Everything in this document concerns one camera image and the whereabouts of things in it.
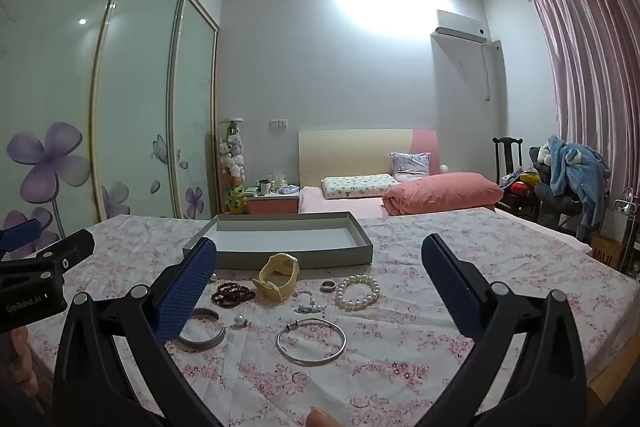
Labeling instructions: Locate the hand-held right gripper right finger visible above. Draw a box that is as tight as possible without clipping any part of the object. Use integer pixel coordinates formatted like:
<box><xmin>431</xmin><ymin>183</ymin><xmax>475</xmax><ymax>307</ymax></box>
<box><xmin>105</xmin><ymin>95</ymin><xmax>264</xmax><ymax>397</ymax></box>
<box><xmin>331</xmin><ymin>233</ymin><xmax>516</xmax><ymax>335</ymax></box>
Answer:
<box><xmin>415</xmin><ymin>234</ymin><xmax>588</xmax><ymax>427</ymax></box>

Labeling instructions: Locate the blue fleece garment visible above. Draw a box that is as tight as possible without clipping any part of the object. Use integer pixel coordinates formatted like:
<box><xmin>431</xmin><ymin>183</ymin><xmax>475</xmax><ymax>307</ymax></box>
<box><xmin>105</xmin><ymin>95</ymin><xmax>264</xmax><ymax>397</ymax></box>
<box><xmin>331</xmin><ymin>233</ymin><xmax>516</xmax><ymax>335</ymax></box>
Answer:
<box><xmin>545</xmin><ymin>135</ymin><xmax>611</xmax><ymax>229</ymax></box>

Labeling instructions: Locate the floral pink bedsheet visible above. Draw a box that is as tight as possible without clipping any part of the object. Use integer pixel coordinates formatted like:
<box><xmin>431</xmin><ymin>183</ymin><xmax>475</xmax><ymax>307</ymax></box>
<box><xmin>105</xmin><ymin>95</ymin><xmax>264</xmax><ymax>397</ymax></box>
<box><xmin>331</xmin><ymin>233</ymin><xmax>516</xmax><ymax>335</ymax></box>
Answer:
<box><xmin>25</xmin><ymin>207</ymin><xmax>634</xmax><ymax>427</ymax></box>

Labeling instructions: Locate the pink curtain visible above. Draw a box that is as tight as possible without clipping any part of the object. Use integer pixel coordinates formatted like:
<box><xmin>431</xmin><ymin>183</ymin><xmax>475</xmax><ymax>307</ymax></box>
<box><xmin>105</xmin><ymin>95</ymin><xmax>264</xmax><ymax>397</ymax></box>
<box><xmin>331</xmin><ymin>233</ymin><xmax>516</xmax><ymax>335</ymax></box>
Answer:
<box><xmin>531</xmin><ymin>0</ymin><xmax>640</xmax><ymax>228</ymax></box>

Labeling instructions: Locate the brown cardboard box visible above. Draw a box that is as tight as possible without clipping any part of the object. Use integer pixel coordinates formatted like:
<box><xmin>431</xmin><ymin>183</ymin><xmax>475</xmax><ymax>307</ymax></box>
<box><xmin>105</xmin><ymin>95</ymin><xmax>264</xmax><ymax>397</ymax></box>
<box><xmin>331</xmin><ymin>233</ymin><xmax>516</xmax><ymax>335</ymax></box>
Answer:
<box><xmin>590</xmin><ymin>234</ymin><xmax>626</xmax><ymax>273</ymax></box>

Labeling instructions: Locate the grey cardboard tray box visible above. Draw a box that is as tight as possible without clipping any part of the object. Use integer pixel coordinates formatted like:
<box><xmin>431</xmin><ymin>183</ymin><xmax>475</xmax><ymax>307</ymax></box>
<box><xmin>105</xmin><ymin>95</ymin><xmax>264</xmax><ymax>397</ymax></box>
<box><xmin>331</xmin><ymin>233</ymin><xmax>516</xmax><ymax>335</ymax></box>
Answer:
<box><xmin>182</xmin><ymin>212</ymin><xmax>374</xmax><ymax>271</ymax></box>

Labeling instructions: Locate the small purple patterned pillow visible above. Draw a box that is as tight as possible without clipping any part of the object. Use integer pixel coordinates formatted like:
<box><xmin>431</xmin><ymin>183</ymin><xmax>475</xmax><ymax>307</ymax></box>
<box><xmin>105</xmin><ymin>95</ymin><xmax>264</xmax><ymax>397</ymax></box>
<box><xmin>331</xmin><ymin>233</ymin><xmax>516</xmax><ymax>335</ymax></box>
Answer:
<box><xmin>389</xmin><ymin>151</ymin><xmax>432</xmax><ymax>182</ymax></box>

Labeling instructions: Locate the wide silver cuff bangle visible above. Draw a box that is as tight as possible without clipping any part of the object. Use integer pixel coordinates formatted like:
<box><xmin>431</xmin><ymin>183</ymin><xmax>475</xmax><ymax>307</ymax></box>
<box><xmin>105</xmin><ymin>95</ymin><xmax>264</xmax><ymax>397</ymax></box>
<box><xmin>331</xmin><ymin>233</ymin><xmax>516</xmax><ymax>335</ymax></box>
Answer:
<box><xmin>176</xmin><ymin>307</ymin><xmax>227</xmax><ymax>351</ymax></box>

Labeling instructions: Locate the metal rack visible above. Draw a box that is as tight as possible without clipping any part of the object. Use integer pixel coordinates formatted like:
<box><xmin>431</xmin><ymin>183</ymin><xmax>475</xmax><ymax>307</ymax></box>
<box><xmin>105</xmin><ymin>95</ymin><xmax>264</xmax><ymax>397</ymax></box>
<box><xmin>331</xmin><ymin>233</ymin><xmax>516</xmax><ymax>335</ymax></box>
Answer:
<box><xmin>613</xmin><ymin>188</ymin><xmax>640</xmax><ymax>280</ymax></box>

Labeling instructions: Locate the air conditioner cable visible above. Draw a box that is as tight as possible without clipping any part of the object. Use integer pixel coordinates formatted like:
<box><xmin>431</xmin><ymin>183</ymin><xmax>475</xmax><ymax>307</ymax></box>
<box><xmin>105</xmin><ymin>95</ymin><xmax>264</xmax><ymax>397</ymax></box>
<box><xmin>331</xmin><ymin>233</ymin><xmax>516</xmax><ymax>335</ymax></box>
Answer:
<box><xmin>481</xmin><ymin>42</ymin><xmax>503</xmax><ymax>102</ymax></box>

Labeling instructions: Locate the dark wooden chair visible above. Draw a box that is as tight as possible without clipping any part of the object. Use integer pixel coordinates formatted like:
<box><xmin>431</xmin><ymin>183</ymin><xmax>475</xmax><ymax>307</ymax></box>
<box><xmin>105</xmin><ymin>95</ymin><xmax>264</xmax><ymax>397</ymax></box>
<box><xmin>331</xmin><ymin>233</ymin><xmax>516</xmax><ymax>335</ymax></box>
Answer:
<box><xmin>491</xmin><ymin>136</ymin><xmax>542</xmax><ymax>222</ymax></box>

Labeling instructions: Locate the white air conditioner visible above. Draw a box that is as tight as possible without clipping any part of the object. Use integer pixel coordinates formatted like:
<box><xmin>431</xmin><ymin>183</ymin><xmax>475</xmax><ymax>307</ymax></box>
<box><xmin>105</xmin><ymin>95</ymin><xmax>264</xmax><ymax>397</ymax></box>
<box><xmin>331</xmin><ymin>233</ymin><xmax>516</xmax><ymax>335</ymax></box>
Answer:
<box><xmin>433</xmin><ymin>9</ymin><xmax>487</xmax><ymax>44</ymax></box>

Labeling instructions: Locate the person's right hand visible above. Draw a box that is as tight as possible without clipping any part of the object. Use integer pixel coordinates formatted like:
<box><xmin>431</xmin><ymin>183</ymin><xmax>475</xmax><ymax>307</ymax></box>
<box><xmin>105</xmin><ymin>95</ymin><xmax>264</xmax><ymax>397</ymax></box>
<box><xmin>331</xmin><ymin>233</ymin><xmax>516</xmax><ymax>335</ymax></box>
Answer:
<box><xmin>306</xmin><ymin>406</ymin><xmax>344</xmax><ymax>427</ymax></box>

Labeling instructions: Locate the red and yellow toy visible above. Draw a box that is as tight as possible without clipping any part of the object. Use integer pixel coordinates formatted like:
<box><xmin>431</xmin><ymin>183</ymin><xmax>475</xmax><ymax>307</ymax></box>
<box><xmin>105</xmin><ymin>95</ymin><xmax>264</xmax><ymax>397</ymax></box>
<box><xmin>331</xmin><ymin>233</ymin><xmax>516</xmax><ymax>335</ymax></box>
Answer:
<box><xmin>509</xmin><ymin>172</ymin><xmax>543</xmax><ymax>196</ymax></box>

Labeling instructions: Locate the grey chair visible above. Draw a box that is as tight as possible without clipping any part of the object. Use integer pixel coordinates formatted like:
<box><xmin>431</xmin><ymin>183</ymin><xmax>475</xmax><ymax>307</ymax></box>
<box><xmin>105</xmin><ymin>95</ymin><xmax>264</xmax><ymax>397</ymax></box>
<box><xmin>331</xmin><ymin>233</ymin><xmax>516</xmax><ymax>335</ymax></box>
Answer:
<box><xmin>531</xmin><ymin>147</ymin><xmax>591</xmax><ymax>240</ymax></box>

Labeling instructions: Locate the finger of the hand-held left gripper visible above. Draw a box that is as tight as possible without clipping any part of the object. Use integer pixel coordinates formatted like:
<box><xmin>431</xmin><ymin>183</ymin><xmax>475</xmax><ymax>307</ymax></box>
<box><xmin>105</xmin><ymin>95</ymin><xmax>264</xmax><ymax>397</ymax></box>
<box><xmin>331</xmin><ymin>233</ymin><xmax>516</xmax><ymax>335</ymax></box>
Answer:
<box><xmin>0</xmin><ymin>228</ymin><xmax>96</xmax><ymax>281</ymax></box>
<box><xmin>0</xmin><ymin>218</ymin><xmax>44</xmax><ymax>254</ymax></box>

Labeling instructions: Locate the pink sheeted bed mattress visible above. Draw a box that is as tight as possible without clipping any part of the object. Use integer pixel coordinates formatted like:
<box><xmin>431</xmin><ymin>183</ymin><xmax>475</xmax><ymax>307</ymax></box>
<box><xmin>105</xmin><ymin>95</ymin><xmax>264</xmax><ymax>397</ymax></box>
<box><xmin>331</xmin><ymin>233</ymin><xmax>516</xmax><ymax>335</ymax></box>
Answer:
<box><xmin>298</xmin><ymin>185</ymin><xmax>592</xmax><ymax>254</ymax></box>

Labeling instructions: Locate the cream and pink headboard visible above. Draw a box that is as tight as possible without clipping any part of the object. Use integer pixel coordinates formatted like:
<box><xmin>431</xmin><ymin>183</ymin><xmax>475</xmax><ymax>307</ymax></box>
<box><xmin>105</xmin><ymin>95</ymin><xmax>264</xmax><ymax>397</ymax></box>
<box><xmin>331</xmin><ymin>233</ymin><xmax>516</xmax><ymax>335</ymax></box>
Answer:
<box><xmin>298</xmin><ymin>129</ymin><xmax>440</xmax><ymax>188</ymax></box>

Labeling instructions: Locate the white pearl bracelet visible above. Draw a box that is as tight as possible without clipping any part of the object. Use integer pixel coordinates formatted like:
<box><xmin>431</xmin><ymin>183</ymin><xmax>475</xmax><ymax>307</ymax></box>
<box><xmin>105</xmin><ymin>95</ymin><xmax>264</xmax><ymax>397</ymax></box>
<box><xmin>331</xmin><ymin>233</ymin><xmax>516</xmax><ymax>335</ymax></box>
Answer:
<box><xmin>334</xmin><ymin>274</ymin><xmax>381</xmax><ymax>311</ymax></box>

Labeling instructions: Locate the white printed pillow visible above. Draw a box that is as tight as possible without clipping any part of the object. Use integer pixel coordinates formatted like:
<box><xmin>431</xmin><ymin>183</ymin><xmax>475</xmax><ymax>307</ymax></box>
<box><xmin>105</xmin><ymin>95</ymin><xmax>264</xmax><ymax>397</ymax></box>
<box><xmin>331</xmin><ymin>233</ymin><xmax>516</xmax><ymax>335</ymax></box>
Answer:
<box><xmin>321</xmin><ymin>174</ymin><xmax>401</xmax><ymax>200</ymax></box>

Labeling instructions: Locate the dark red bead bracelet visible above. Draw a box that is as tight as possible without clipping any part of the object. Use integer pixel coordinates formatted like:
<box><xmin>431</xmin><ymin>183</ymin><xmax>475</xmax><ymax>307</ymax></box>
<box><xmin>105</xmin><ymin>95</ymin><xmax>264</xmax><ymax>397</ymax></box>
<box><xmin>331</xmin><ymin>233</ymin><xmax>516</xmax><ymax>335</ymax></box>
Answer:
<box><xmin>210</xmin><ymin>283</ymin><xmax>256</xmax><ymax>308</ymax></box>

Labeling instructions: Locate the column of plush toys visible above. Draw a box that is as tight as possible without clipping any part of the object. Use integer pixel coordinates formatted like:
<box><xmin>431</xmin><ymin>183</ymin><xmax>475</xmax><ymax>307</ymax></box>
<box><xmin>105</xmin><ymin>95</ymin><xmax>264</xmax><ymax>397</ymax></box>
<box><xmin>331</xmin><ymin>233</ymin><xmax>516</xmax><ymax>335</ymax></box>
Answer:
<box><xmin>218</xmin><ymin>119</ymin><xmax>250</xmax><ymax>214</ymax></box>

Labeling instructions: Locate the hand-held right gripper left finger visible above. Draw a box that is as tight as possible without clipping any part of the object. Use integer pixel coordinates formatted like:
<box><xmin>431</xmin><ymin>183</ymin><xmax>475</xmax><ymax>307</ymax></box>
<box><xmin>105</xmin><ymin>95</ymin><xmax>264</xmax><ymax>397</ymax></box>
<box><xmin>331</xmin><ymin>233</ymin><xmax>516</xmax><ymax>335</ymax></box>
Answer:
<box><xmin>52</xmin><ymin>237</ymin><xmax>226</xmax><ymax>427</ymax></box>

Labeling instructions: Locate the cream yellow watch band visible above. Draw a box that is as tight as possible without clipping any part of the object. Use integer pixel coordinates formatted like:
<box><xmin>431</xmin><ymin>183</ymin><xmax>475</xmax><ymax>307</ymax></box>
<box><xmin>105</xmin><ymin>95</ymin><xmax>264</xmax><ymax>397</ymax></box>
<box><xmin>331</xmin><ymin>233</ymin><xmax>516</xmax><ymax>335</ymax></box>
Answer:
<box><xmin>251</xmin><ymin>253</ymin><xmax>301</xmax><ymax>306</ymax></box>

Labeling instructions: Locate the folded pink quilt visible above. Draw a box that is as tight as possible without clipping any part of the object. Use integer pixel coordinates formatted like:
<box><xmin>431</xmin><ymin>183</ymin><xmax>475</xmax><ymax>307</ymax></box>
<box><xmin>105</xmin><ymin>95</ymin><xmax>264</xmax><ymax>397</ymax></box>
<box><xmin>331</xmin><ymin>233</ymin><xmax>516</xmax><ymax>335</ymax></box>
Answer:
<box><xmin>382</xmin><ymin>172</ymin><xmax>504</xmax><ymax>217</ymax></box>

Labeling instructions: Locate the thin silver bangle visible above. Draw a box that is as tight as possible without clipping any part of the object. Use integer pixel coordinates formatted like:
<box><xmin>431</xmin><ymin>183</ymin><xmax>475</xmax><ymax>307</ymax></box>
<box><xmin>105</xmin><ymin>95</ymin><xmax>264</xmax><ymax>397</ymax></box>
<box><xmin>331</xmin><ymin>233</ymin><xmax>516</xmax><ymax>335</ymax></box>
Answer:
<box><xmin>276</xmin><ymin>319</ymin><xmax>348</xmax><ymax>367</ymax></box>

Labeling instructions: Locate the silver chain with charm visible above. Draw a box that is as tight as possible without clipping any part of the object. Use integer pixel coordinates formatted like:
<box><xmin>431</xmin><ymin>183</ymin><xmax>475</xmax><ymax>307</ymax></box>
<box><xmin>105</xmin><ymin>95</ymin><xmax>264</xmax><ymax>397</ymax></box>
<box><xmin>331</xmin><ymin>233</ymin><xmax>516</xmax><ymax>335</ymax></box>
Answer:
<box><xmin>294</xmin><ymin>291</ymin><xmax>327</xmax><ymax>314</ymax></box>

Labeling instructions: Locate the pink and cream nightstand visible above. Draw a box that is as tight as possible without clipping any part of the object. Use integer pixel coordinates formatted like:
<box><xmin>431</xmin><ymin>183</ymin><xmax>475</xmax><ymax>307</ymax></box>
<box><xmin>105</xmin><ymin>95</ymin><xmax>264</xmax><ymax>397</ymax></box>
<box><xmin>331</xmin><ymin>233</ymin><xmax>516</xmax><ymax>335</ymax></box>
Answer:
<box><xmin>247</xmin><ymin>191</ymin><xmax>302</xmax><ymax>217</ymax></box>

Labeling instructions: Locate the person's left hand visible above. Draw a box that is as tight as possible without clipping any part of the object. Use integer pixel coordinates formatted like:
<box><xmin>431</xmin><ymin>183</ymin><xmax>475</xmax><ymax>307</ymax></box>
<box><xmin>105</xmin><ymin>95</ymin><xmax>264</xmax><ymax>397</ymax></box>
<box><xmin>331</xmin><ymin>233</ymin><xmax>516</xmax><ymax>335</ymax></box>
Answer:
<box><xmin>7</xmin><ymin>326</ymin><xmax>34</xmax><ymax>390</ymax></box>

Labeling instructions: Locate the floral glass sliding wardrobe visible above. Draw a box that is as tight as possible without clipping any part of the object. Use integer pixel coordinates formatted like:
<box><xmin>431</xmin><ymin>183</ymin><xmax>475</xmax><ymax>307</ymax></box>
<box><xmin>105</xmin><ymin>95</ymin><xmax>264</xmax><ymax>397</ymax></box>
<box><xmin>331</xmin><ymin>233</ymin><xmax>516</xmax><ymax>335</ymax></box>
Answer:
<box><xmin>0</xmin><ymin>0</ymin><xmax>221</xmax><ymax>258</ymax></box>

